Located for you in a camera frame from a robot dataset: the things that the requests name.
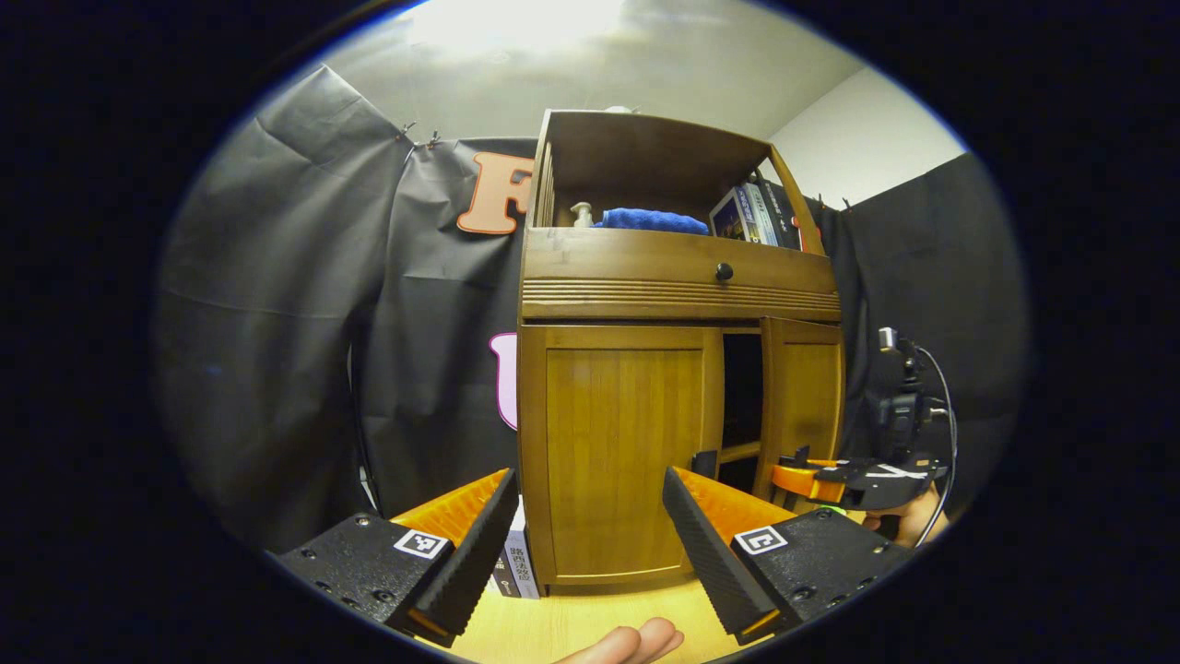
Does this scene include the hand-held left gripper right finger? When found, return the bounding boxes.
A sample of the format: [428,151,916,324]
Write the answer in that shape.
[662,466,914,646]

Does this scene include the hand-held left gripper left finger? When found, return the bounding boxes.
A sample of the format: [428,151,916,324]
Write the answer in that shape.
[277,468,520,648]

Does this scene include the wooden cabinet door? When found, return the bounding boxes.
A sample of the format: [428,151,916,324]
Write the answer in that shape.
[754,316,846,513]
[518,325,725,587]

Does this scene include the wooden double-door shoe cabinet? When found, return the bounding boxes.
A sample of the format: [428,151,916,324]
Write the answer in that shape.
[516,109,847,599]

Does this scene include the wooden cabinet drawer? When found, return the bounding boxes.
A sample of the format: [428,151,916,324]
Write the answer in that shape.
[521,228,842,324]

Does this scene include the grey spine book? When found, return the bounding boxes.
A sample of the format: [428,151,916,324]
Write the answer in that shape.
[504,498,542,600]

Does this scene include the dark blue book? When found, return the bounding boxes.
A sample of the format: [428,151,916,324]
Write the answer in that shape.
[708,187,752,243]

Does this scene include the black backdrop cloth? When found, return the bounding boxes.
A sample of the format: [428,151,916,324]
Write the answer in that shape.
[152,65,1029,551]

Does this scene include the blue folded towel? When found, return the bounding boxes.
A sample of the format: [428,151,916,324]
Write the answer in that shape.
[593,207,711,236]

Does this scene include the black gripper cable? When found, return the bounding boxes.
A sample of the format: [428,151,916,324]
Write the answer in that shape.
[908,343,960,547]

